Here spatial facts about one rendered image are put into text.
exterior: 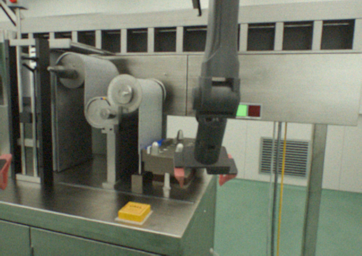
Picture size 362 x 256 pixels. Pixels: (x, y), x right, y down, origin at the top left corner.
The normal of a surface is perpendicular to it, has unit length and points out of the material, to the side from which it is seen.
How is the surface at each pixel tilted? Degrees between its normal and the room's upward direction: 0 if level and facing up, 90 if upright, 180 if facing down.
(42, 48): 90
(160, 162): 90
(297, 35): 90
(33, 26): 90
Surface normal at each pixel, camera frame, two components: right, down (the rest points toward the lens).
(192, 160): 0.08, -0.81
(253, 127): -0.28, 0.10
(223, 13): 0.11, 0.18
